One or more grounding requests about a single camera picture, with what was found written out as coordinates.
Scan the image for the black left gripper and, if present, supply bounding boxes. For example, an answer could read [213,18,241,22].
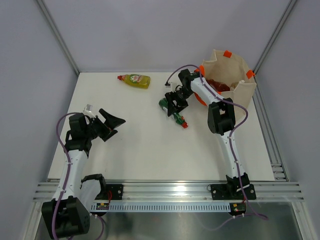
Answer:
[84,109,125,141]

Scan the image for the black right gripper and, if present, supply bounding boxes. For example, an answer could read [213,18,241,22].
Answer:
[164,88,194,117]

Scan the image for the green dish soap bottle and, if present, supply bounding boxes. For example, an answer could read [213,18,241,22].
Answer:
[158,98,188,129]

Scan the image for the red dish soap bottle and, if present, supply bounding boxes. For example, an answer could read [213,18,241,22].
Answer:
[206,79,230,94]

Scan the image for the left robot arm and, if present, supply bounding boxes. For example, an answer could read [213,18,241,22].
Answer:
[41,105,126,240]

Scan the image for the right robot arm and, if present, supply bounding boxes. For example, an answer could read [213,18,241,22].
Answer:
[163,66,255,201]

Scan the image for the yellow dish soap bottle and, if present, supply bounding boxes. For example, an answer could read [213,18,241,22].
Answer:
[117,74,151,89]

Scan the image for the beige canvas bag orange handles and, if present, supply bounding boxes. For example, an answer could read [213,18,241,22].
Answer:
[199,49,257,109]

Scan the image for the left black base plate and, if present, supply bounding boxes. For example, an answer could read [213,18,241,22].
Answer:
[95,184,124,201]

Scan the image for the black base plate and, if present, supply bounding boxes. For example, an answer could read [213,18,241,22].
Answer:
[209,184,257,201]
[95,184,124,201]

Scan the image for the aluminium mounting rail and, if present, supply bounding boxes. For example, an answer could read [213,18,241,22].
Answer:
[32,181,305,203]

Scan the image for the right aluminium frame post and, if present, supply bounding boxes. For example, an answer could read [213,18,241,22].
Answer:
[251,0,300,76]

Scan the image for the aluminium frame post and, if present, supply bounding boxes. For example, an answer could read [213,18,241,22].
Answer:
[35,0,80,77]
[251,0,300,76]

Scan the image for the white slotted cable duct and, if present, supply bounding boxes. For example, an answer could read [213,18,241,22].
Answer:
[90,202,231,213]

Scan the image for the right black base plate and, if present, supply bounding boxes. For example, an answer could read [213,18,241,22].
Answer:
[209,184,257,201]

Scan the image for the left aluminium frame post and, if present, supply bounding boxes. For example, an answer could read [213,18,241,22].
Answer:
[35,0,80,77]

